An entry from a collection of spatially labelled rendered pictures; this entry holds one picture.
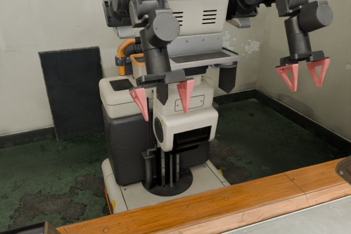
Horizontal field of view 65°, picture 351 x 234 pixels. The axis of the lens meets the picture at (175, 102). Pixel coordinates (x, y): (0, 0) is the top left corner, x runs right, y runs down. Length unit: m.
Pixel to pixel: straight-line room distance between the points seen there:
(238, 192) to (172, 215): 0.19
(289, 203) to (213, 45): 0.54
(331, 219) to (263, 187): 0.17
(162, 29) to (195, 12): 0.39
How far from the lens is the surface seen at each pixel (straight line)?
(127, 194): 1.47
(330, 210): 0.85
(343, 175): 0.44
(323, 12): 0.81
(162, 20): 0.56
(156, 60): 0.61
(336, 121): 2.54
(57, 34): 2.29
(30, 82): 2.39
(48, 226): 0.26
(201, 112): 1.06
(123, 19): 0.86
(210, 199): 0.75
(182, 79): 0.62
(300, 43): 0.85
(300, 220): 0.80
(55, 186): 2.07
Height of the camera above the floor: 1.29
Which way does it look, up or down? 26 degrees down
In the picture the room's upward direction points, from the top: straight up
